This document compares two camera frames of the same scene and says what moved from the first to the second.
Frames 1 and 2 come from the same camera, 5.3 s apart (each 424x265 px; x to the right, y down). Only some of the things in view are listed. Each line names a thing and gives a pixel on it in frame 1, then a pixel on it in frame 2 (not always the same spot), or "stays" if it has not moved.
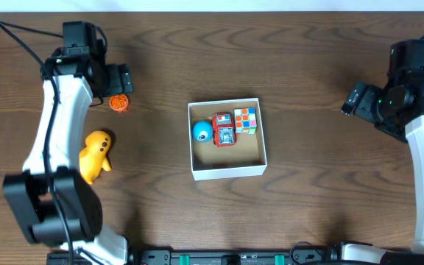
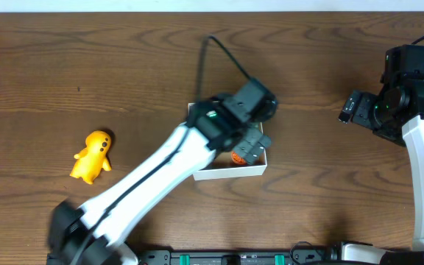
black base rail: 260,256 stays
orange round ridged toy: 118,103 to 237,160
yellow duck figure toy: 94,157 stays
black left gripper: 124,79 to 253,143
